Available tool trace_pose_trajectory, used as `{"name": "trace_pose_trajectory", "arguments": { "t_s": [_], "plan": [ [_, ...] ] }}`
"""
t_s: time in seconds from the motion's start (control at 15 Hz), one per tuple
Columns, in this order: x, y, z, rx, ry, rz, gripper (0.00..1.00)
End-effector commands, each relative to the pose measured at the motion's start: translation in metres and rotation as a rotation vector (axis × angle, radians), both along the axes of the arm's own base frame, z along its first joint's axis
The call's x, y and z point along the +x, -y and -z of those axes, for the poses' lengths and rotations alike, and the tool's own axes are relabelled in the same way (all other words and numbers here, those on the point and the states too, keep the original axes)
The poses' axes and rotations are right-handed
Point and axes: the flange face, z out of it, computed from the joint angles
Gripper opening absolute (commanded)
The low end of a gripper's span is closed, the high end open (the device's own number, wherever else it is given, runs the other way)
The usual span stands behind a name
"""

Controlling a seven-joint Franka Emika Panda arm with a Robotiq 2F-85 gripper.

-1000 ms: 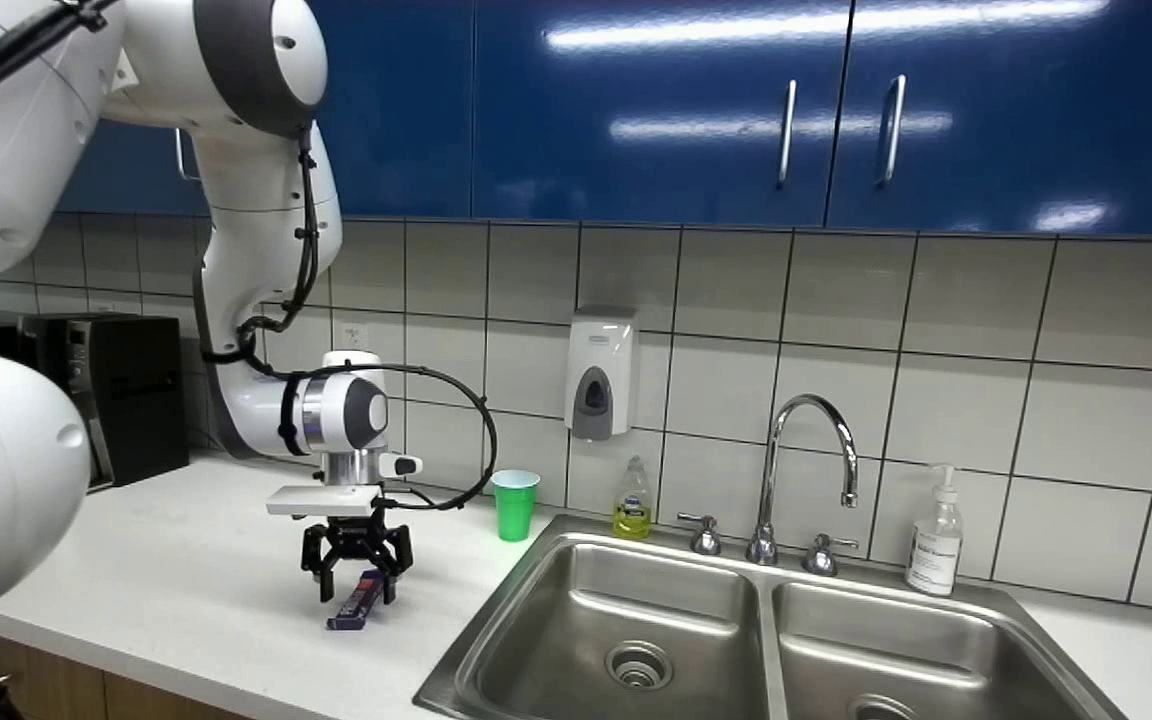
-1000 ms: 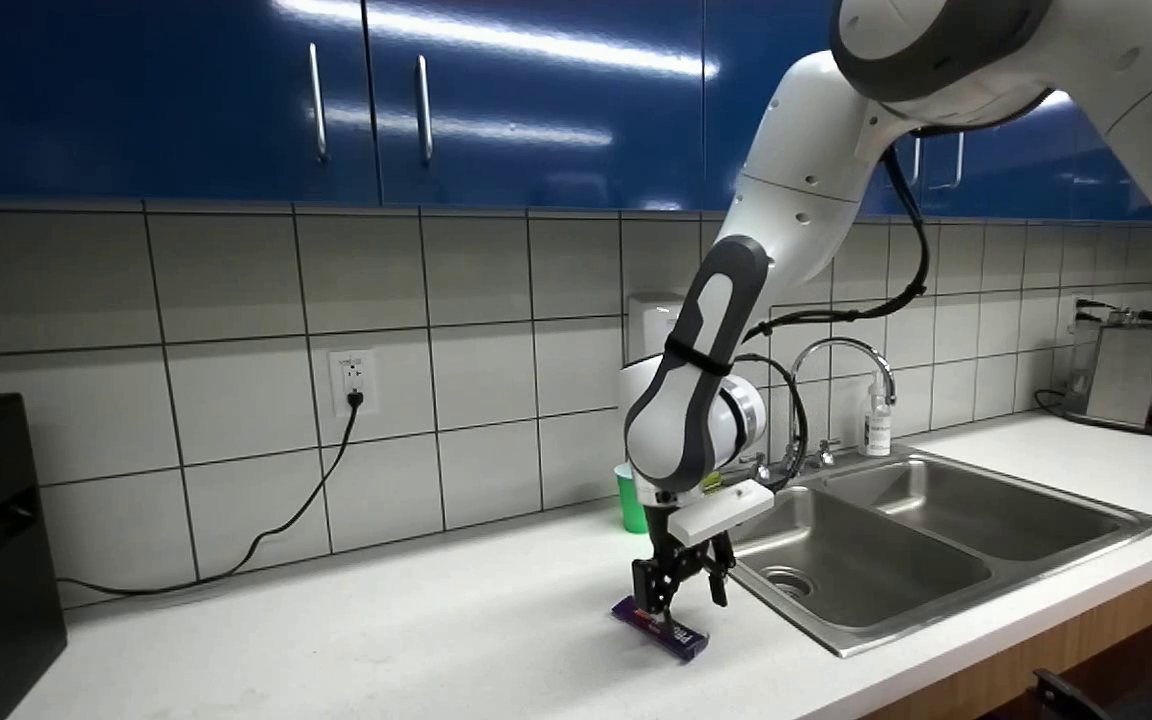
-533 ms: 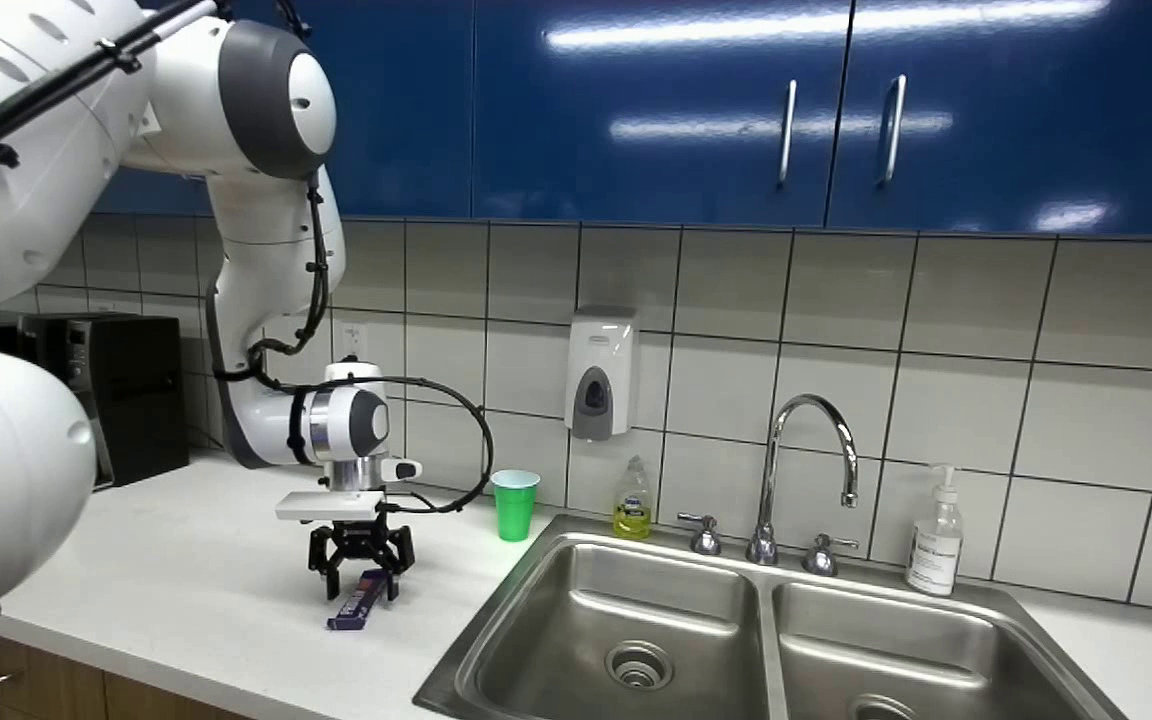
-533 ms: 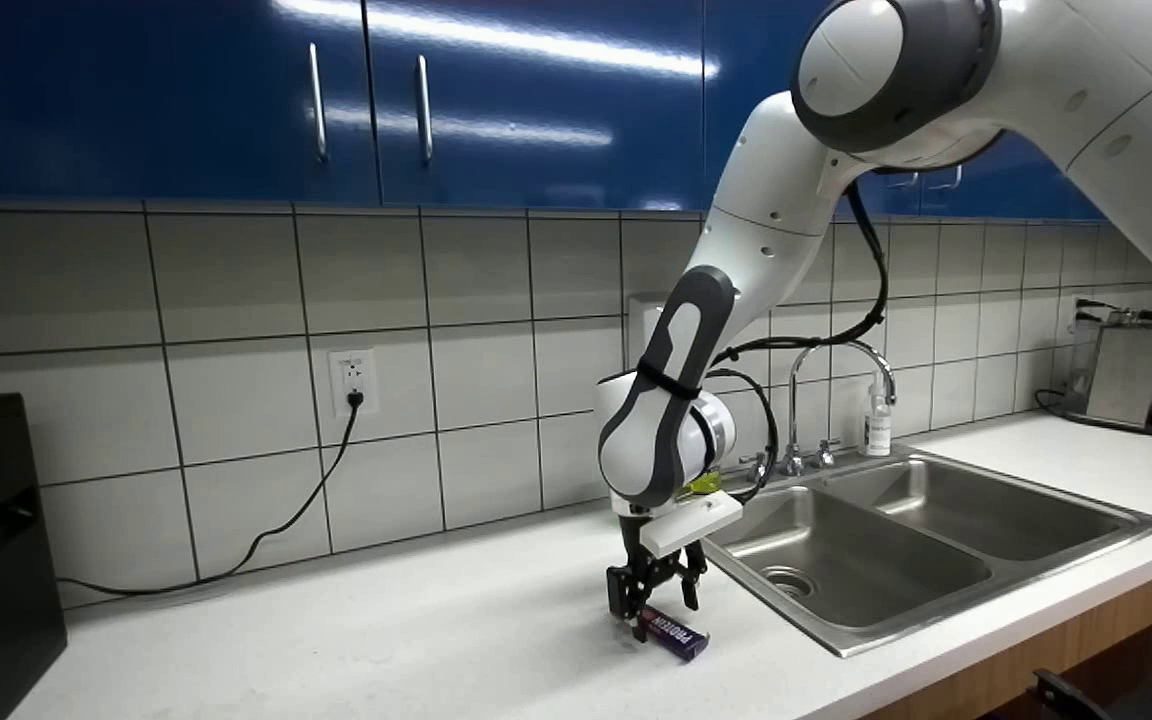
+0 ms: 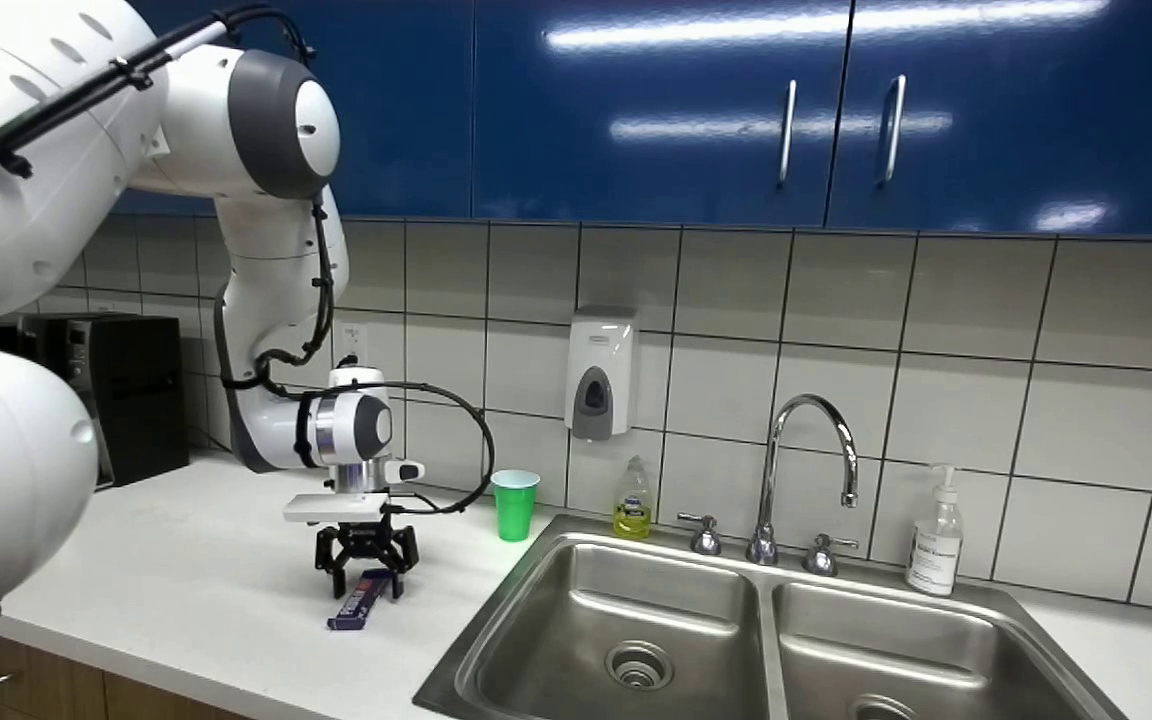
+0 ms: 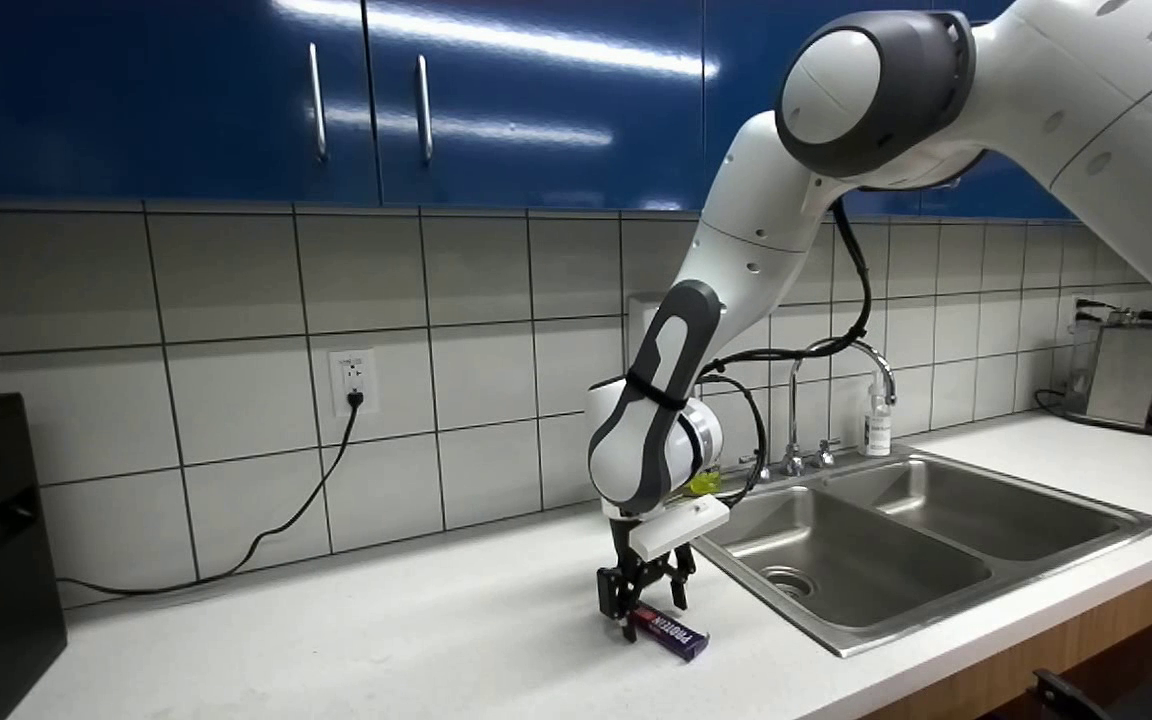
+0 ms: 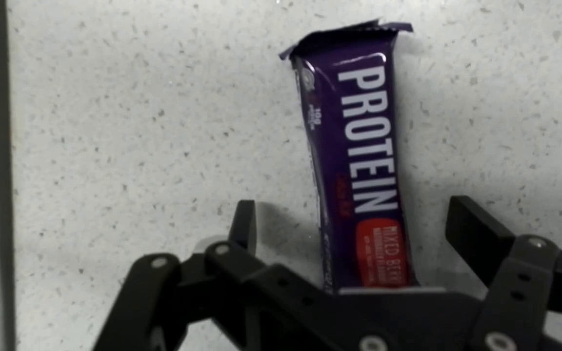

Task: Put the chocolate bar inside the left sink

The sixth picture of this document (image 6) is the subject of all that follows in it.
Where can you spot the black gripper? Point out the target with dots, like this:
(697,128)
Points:
(630,571)

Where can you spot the purple chocolate protein bar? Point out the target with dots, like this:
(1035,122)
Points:
(672,633)

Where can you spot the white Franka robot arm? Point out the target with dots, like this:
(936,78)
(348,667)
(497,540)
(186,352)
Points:
(763,213)

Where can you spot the stainless steel double sink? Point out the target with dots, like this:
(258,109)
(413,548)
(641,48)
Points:
(898,547)

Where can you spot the yellow dish soap bottle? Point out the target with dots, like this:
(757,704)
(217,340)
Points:
(707,485)

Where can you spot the chrome faucet knob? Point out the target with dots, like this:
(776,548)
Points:
(764,468)
(829,454)

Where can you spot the chrome gooseneck faucet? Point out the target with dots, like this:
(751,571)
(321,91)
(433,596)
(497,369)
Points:
(792,425)

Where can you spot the wooden base cabinet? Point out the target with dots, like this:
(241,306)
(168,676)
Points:
(1041,641)

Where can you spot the blue cabinet door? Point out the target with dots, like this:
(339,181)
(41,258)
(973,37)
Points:
(751,54)
(137,95)
(536,122)

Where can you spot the silver countertop appliance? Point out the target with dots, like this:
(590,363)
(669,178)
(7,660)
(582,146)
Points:
(1130,374)

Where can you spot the white wall power outlet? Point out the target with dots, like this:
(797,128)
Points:
(352,378)

